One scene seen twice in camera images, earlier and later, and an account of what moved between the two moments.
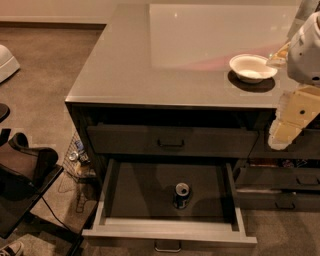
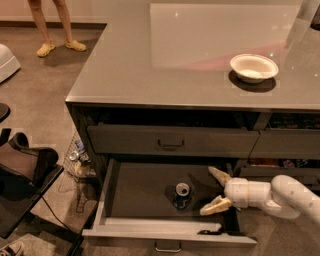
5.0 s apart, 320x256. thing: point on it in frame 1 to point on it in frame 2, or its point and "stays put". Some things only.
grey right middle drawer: x=277 y=176 stays put
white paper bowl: x=251 y=68 stays put
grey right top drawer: x=306 y=145 stays put
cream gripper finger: x=297 y=108 to x=218 y=205
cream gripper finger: x=279 y=59 to x=220 y=176
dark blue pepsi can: x=182 y=195 stays put
